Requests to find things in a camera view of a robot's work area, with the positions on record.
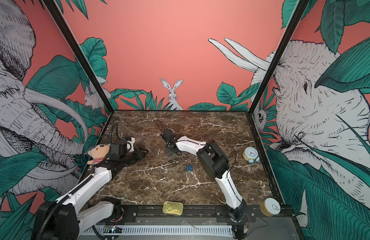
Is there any black mounting rail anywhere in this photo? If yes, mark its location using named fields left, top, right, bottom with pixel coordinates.
left=112, top=203, right=296, bottom=224

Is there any small alarm clock teal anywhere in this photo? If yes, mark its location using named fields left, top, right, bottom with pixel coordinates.
left=242, top=147, right=260, bottom=164

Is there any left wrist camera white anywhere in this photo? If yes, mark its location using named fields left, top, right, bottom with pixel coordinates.
left=125, top=137, right=135, bottom=153

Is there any yellow tin can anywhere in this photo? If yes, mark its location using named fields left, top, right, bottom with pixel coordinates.
left=163, top=201, right=184, bottom=216

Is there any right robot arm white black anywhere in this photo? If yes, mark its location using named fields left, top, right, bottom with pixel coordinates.
left=161, top=129, right=247, bottom=222

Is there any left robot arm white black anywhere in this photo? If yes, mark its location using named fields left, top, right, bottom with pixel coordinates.
left=31, top=137, right=149, bottom=240

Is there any left black frame post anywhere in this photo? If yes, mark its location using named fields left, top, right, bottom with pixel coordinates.
left=43, top=0, right=114, bottom=114

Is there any plush doll toy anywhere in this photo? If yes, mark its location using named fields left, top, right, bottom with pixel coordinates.
left=87, top=144, right=110, bottom=165

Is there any blue padlock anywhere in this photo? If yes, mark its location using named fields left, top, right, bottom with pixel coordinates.
left=186, top=163, right=193, bottom=172

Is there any black frame post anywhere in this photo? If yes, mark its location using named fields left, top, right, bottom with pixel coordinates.
left=248, top=0, right=309, bottom=115
left=43, top=0, right=114, bottom=114

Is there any tape roll beige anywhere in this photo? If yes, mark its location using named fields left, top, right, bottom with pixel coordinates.
left=260, top=198, right=281, bottom=217

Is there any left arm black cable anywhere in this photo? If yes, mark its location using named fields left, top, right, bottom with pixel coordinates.
left=108, top=123, right=121, bottom=142

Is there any small circuit board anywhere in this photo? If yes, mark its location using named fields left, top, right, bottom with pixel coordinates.
left=103, top=225, right=123, bottom=235

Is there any white vented strip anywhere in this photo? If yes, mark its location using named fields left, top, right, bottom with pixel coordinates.
left=96, top=225, right=233, bottom=237

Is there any right black frame post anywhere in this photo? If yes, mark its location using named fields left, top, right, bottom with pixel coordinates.
left=248, top=0, right=309, bottom=115

